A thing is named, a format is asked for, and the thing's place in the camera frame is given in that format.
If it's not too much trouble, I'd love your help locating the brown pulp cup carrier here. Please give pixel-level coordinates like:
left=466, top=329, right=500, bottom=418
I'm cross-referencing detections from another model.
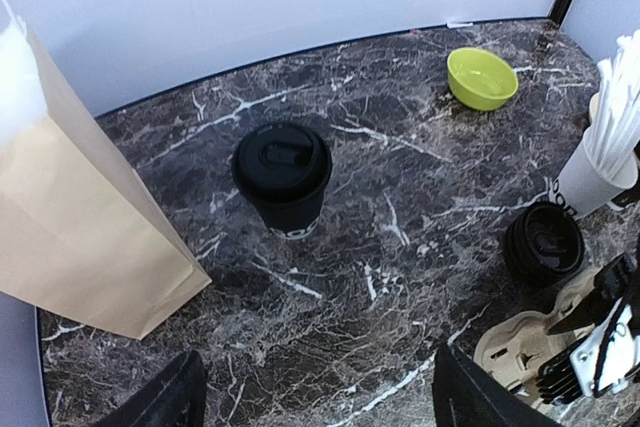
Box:
left=473, top=268, right=598, bottom=414

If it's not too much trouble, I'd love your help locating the stack of black lids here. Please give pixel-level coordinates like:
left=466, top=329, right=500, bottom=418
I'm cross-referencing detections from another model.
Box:
left=503, top=202, right=585, bottom=288

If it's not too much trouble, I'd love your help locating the green bowl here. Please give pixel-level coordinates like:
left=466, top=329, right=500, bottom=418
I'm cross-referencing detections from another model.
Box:
left=446, top=47, right=519, bottom=112

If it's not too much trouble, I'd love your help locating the single black lid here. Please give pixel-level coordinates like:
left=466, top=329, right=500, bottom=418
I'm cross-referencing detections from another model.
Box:
left=231, top=122, right=332, bottom=204

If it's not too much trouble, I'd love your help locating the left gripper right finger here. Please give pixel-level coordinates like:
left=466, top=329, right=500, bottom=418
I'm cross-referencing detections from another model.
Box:
left=432, top=344, right=557, bottom=427

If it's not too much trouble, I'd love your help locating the bundle of white wrapped straws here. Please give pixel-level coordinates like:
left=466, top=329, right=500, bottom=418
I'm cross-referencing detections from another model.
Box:
left=586, top=30, right=639, bottom=180

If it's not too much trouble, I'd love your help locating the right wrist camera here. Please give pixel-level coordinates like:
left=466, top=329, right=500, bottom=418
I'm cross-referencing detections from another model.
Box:
left=535, top=300, right=639, bottom=405

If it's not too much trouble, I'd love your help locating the brown paper bag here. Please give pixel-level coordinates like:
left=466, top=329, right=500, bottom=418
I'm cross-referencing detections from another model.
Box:
left=1, top=3, right=210, bottom=339

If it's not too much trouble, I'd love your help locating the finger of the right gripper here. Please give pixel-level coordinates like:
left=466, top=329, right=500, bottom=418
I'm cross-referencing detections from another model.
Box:
left=547, top=253, right=639, bottom=335

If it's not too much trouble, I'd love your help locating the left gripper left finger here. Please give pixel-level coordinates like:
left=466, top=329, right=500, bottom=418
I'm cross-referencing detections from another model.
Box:
left=97, top=350, right=207, bottom=426

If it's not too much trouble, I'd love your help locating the black paper coffee cup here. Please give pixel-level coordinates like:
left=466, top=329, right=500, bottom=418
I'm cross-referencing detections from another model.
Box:
left=251, top=192, right=324, bottom=240

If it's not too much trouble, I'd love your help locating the white cup holding straws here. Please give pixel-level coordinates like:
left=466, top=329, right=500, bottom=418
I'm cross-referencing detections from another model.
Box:
left=548, top=127, right=639, bottom=219

